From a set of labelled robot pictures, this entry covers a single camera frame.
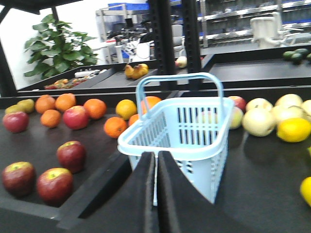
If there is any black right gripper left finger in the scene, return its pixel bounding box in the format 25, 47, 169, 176
80, 152, 156, 233

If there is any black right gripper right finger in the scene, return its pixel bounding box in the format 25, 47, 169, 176
157, 151, 243, 233

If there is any light blue plastic basket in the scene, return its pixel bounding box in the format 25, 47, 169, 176
118, 72, 234, 202

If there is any dark red apple front middle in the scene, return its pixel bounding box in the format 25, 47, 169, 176
36, 167, 73, 207

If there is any dark red apple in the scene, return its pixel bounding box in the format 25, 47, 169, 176
56, 141, 86, 174
1, 161, 36, 198
36, 167, 73, 207

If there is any dark red apple upper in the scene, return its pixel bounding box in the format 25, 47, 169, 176
56, 141, 86, 174

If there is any black wooden fruit display stand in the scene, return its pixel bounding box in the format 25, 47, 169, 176
0, 49, 311, 233

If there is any orange fruit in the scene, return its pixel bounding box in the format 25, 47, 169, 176
104, 116, 127, 138

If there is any red apple among oranges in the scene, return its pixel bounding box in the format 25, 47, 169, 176
63, 105, 89, 130

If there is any pale white pear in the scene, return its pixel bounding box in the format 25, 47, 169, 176
242, 108, 276, 137

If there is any dark red apple front left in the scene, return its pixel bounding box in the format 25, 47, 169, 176
1, 161, 36, 198

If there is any yellow lemon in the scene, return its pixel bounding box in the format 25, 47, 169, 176
276, 117, 311, 143

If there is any red apple far left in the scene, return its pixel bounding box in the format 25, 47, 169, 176
2, 112, 29, 133

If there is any green potted plant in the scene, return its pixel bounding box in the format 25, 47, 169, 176
24, 14, 98, 79

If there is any black upright post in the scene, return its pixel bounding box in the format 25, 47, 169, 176
148, 0, 176, 76

